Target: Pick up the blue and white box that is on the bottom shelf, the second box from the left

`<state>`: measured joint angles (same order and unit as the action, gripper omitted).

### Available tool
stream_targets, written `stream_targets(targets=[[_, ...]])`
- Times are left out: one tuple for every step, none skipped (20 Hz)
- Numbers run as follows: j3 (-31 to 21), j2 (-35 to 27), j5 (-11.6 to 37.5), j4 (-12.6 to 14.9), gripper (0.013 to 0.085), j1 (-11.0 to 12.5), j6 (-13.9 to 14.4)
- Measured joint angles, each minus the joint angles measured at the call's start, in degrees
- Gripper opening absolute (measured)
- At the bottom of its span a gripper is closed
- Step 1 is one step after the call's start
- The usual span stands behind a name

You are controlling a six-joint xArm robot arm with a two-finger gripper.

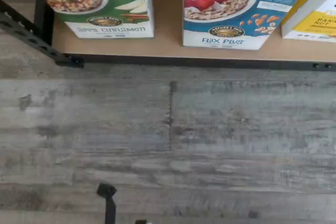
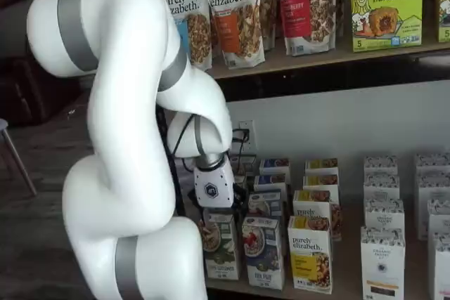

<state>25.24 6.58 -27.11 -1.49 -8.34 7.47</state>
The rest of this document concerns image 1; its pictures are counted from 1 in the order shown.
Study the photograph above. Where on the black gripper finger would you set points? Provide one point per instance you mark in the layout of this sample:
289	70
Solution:
141	222

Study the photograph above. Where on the blue flax oatmeal box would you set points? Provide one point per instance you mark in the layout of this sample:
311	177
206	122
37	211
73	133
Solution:
231	11

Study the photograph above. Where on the green apple cinnamon oatmeal box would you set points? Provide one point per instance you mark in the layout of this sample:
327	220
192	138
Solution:
105	6

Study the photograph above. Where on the yellow granola box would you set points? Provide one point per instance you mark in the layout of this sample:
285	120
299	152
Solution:
312	19

